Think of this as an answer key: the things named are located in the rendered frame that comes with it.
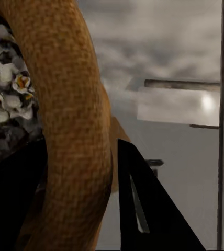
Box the popcorn bag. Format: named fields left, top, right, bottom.
left=0, top=0, right=113, bottom=251

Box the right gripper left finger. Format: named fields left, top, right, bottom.
left=0, top=139, right=48, bottom=251

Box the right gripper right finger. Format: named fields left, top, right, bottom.
left=117, top=139, right=206, bottom=251

